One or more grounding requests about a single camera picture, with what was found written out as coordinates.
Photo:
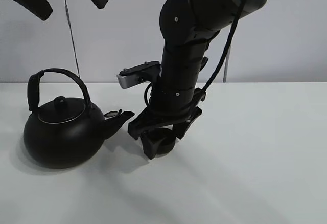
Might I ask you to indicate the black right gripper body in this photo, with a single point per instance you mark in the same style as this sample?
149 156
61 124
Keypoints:
166 109

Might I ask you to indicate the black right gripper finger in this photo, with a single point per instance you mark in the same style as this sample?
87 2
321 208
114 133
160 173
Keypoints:
180 129
151 143

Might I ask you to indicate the small black teacup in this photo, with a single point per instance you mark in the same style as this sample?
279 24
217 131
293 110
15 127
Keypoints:
169 139

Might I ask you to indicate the black round teapot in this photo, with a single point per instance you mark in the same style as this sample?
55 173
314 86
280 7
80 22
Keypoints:
67 131

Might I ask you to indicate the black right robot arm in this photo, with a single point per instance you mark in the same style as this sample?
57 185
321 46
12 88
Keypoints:
188 27

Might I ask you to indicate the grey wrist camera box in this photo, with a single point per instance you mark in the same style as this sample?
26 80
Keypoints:
148 71

